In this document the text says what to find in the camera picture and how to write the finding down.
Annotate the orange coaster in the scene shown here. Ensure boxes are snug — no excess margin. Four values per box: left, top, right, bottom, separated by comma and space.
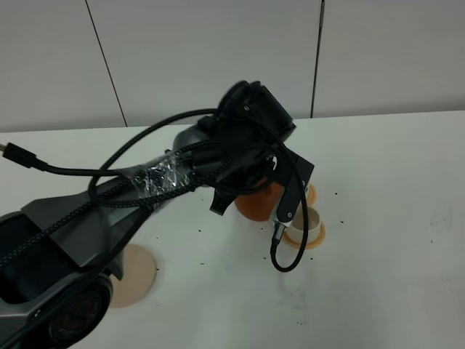
283, 222, 326, 249
306, 183, 318, 207

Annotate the far orange coaster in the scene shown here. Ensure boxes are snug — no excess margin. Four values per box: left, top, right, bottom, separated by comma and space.
306, 183, 318, 207

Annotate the beige round teapot trivet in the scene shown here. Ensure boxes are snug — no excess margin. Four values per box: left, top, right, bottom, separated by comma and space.
109, 244, 158, 309

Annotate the brown clay teapot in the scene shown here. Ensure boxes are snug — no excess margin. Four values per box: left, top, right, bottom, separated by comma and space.
235, 182, 283, 222

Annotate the near orange coaster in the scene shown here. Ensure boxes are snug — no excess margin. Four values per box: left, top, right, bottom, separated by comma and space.
283, 222, 326, 249

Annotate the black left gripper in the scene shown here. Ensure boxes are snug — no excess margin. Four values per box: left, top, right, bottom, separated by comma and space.
210, 145, 289, 216

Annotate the black braided camera cable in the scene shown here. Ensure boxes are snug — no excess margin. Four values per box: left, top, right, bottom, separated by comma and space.
0, 108, 310, 273

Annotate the near white teacup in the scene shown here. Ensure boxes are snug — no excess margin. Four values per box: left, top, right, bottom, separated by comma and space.
289, 207, 321, 231

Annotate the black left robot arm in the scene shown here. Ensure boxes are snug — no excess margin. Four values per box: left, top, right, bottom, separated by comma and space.
1, 81, 305, 348

